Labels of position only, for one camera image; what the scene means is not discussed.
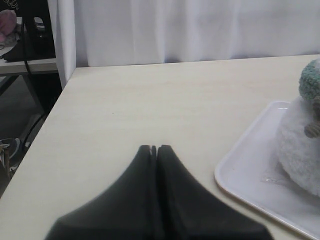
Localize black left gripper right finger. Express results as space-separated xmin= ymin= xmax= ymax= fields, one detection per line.
xmin=156 ymin=145 xmax=273 ymax=240

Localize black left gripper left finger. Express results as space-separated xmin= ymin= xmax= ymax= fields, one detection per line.
xmin=46 ymin=145 xmax=157 ymax=240

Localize white plush snowman toy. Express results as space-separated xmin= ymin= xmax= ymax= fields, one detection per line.
xmin=275 ymin=96 xmax=320 ymax=196

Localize green fleece scarf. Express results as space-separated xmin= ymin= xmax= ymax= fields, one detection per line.
xmin=298 ymin=58 xmax=320 ymax=101

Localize white rectangular plastic tray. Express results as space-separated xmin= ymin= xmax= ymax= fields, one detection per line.
xmin=214 ymin=101 xmax=320 ymax=240

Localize white backdrop curtain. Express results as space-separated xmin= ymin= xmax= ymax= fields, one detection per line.
xmin=48 ymin=0 xmax=320 ymax=86

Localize grey side table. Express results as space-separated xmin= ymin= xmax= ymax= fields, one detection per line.
xmin=0 ymin=58 xmax=60 ymax=111

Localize pink plush toy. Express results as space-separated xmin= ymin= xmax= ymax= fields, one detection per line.
xmin=0 ymin=9 xmax=17 ymax=43

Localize black hanging cable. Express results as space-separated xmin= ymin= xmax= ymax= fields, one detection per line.
xmin=19 ymin=14 xmax=47 ymax=151

